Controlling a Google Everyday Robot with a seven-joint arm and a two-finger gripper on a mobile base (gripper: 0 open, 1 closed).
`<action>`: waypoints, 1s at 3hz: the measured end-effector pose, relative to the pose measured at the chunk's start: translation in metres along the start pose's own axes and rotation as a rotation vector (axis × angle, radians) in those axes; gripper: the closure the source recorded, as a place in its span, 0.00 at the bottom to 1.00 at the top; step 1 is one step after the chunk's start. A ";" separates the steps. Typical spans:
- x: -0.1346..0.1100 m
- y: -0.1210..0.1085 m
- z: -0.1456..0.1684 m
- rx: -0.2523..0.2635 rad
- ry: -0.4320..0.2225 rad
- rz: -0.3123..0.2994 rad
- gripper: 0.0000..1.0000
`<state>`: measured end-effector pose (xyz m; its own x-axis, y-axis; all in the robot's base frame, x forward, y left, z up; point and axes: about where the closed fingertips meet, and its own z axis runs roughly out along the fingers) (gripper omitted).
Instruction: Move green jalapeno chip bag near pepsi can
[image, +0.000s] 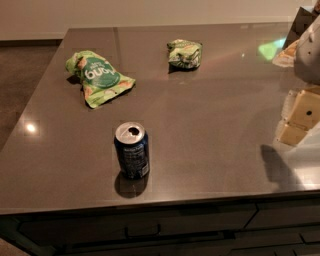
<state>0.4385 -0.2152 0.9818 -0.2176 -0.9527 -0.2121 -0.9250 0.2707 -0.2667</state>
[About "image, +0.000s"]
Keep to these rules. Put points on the green jalapeno chip bag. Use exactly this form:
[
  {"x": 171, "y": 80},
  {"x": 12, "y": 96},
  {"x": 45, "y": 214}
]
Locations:
[{"x": 184, "y": 54}]

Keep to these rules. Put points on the dark cabinet drawer front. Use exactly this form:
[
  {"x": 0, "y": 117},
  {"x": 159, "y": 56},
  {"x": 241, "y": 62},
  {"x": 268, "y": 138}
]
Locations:
[{"x": 111, "y": 227}]

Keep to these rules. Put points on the blue pepsi can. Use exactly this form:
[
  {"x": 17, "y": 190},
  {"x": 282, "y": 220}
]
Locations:
[{"x": 132, "y": 147}]

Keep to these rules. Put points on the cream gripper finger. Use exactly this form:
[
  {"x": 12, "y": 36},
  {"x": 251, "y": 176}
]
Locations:
[
  {"x": 302, "y": 108},
  {"x": 289, "y": 135}
]

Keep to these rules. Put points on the large green snack bag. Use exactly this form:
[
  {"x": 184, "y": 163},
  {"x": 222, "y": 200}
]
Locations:
[{"x": 101, "y": 82}]

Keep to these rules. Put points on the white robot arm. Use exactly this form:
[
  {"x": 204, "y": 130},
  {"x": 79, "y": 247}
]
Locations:
[{"x": 304, "y": 56}]

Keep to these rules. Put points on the dark drawer handle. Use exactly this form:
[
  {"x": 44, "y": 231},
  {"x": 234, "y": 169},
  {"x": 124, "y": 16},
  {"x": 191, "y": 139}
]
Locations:
[{"x": 142, "y": 231}]

